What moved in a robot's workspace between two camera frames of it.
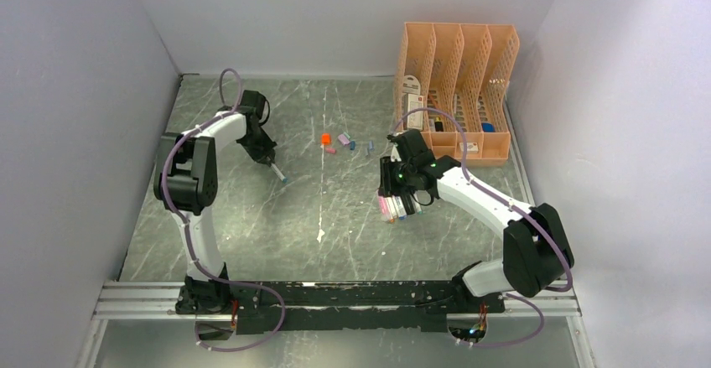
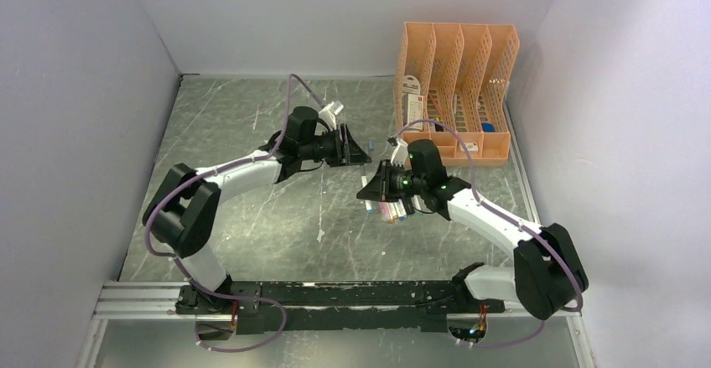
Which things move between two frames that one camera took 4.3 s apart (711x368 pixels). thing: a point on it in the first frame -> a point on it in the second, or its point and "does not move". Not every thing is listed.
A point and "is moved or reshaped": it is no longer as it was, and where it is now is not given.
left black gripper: (262, 156) -> (346, 153)
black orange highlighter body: (408, 204) does not move
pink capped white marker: (401, 210) does not move
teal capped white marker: (417, 205) does not move
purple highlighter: (385, 209) does not move
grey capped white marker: (276, 170) is moved or reshaped
